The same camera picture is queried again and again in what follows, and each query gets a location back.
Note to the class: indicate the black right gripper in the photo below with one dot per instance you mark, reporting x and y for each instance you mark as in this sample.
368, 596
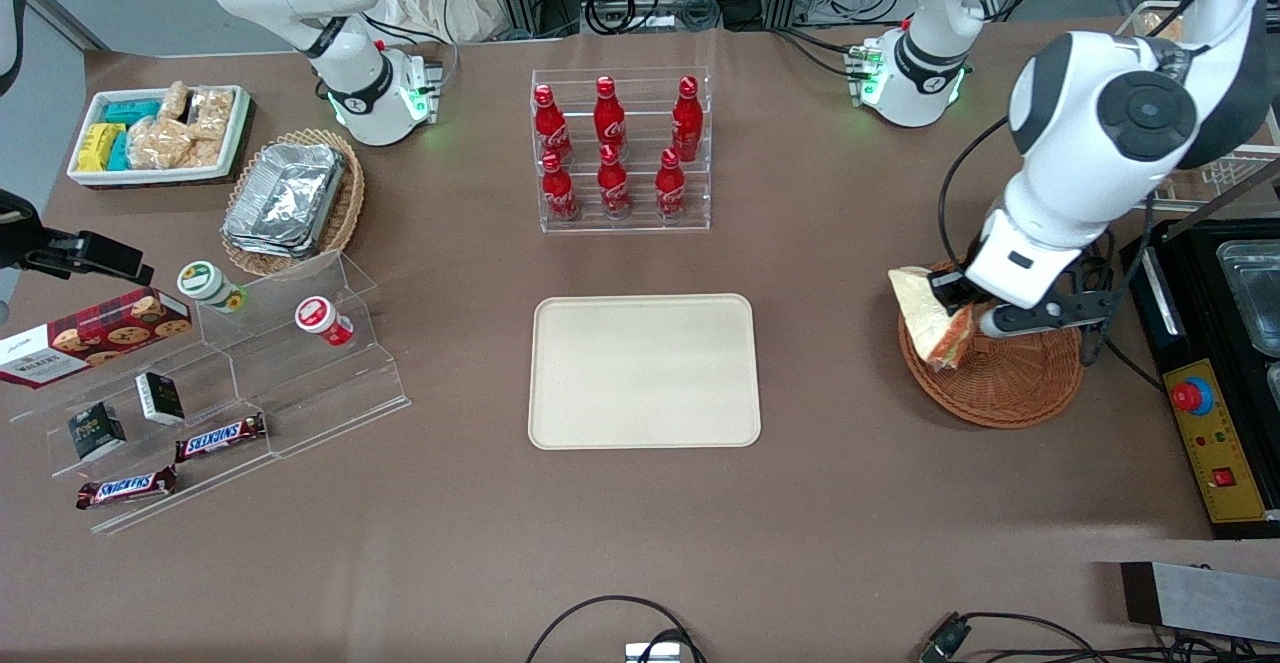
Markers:
55, 247

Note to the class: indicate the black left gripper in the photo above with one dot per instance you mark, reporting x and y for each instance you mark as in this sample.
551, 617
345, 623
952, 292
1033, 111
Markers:
947, 290

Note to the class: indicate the triangle sandwich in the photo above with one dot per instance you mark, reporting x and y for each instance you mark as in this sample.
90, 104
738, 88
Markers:
925, 318

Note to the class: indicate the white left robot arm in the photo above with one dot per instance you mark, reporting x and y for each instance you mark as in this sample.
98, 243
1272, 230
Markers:
1080, 143

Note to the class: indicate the brown wicker basket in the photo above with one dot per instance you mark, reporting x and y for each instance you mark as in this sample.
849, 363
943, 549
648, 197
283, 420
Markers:
1010, 383

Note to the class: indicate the light wicker basket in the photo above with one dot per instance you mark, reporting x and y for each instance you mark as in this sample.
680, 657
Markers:
348, 203

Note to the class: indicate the cream plastic tray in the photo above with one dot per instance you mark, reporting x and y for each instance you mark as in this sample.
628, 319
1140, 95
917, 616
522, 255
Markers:
640, 373

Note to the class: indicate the red tartan Walkers cookie box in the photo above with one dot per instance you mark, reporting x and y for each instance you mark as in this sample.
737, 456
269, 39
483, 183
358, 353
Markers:
100, 335

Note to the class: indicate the yellow snack pack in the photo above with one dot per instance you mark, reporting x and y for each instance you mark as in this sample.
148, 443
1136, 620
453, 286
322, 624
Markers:
98, 148

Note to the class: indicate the teal snack pack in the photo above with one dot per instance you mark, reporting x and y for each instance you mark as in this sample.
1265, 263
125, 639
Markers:
132, 111
119, 151

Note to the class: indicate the green lidded yogurt cup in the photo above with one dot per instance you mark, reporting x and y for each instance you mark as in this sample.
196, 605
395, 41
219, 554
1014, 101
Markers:
205, 283

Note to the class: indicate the rice cracker snack bag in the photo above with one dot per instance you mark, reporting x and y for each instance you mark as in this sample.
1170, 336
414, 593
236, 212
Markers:
207, 153
160, 143
175, 101
212, 113
1160, 25

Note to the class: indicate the small black tea box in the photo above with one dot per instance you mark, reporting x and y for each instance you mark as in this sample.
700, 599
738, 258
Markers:
160, 398
97, 431

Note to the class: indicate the white rectangular snack bin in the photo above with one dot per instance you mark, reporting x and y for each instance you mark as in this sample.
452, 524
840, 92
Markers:
238, 133

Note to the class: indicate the stack of foil containers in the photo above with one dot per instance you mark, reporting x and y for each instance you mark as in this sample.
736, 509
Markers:
285, 198

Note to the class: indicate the black countertop appliance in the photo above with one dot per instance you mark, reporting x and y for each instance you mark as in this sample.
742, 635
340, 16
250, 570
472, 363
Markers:
1165, 283

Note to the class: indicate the Snickers chocolate bar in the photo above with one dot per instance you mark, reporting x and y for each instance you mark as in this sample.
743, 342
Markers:
220, 438
125, 488

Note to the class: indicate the red lidded yogurt cup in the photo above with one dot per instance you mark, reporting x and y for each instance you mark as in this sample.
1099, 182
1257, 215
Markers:
322, 321

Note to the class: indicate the clear acrylic tiered stand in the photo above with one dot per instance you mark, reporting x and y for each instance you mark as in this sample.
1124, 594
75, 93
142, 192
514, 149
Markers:
300, 393

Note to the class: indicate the red emergency stop button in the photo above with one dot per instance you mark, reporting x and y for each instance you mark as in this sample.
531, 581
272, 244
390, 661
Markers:
1192, 396

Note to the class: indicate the red Coca-Cola bottle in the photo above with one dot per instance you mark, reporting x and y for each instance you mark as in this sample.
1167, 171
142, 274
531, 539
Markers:
613, 188
670, 188
559, 193
687, 118
550, 128
609, 118

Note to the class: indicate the steel pan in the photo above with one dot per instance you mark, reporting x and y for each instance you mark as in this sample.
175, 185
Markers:
1250, 293

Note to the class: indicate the clear acrylic bottle rack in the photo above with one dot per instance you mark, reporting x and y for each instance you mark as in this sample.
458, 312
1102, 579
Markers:
640, 225

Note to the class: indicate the grey metal bar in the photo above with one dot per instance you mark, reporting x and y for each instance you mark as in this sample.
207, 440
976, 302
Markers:
1210, 603

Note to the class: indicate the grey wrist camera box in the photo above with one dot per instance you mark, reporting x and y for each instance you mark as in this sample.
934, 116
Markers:
1040, 318

